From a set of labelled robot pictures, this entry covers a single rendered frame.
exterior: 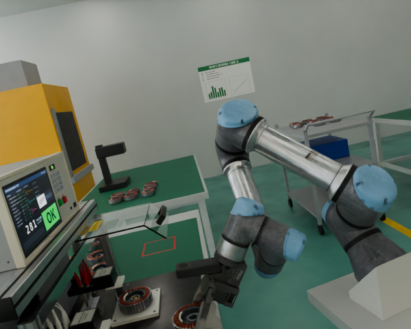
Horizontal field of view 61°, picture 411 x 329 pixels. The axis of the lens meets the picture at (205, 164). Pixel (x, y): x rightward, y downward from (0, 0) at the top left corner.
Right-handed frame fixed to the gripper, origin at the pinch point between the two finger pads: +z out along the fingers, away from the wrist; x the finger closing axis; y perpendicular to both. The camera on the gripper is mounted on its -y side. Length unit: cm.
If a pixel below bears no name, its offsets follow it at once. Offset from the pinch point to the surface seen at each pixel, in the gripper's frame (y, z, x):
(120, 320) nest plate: -16.4, 17.5, 17.7
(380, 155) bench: 224, -83, 312
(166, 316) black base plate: -3.7, 10.4, 15.6
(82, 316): -27.0, 7.8, 0.3
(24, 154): -169, 71, 348
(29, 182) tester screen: -51, -19, 6
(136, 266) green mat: -15, 20, 62
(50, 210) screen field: -45.5, -11.1, 12.8
